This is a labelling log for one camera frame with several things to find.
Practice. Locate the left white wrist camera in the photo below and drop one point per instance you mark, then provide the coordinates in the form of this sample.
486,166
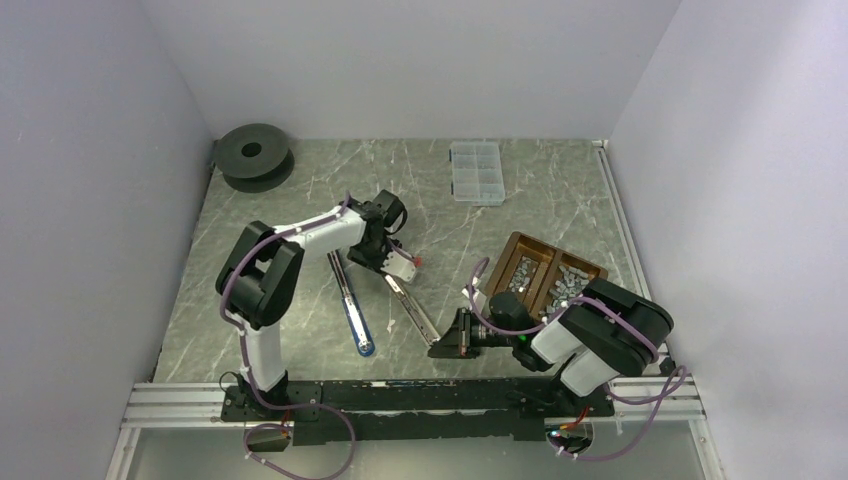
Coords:
400,267

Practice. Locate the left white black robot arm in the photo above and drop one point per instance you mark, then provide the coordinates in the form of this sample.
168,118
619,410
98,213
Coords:
259,279

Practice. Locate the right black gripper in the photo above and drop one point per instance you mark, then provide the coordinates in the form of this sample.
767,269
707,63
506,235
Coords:
457,341

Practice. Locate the black beige stapler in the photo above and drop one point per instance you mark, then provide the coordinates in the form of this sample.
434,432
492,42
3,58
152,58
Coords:
414,310

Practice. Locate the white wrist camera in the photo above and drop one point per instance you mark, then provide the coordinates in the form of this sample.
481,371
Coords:
472,296
400,267

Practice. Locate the black filament spool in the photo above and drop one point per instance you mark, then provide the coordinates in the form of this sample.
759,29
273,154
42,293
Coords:
254,158

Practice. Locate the aluminium frame rail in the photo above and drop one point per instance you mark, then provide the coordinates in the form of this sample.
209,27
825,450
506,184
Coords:
188,405

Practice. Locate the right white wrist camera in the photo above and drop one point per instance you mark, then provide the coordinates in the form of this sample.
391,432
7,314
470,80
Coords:
472,296

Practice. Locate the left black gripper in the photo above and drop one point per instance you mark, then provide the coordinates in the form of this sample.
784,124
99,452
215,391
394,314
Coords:
355,254

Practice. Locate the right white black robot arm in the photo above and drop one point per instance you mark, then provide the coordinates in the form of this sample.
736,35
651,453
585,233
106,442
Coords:
603,333

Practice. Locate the blue stapler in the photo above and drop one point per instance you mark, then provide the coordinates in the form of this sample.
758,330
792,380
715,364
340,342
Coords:
360,332

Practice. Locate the clear plastic organizer box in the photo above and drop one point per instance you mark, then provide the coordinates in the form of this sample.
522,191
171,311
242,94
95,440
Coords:
477,177

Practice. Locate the brown staple tray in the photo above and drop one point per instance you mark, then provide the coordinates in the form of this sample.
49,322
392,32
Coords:
540,275

